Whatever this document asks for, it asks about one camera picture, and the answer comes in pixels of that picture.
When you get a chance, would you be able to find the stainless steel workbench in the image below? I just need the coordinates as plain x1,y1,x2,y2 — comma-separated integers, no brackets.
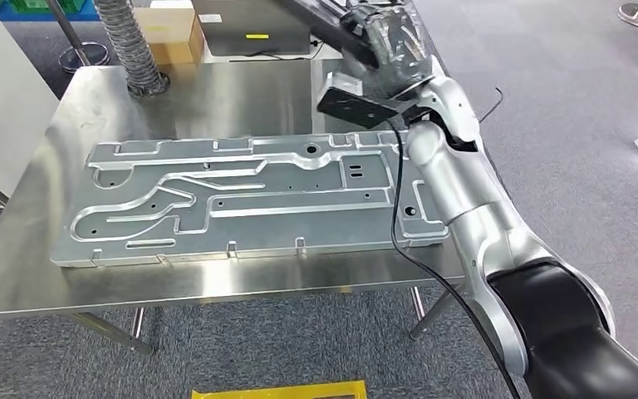
0,57,469,357

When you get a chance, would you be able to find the cardboard box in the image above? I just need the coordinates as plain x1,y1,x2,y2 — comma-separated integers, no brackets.
131,0,205,67

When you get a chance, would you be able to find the grey metal fixture plate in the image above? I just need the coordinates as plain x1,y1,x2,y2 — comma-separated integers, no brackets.
49,130,451,269

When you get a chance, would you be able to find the grey corrugated hose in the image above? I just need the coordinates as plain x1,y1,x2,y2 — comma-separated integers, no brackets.
91,0,170,98

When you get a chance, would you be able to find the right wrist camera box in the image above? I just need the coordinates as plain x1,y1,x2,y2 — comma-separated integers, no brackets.
316,70,433,131

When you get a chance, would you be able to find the black camera cable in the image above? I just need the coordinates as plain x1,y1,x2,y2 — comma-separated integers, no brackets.
385,118,523,399

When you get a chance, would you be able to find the yellow floor tape rectangle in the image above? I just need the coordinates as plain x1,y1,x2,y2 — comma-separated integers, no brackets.
190,379,369,399

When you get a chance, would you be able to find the white cabinet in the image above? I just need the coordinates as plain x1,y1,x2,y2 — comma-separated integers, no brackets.
0,2,61,200

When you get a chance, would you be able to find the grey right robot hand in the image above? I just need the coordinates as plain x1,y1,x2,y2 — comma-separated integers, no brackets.
340,0,435,101

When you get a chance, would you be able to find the black plastic car part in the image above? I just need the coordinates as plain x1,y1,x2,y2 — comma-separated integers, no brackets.
277,0,386,70

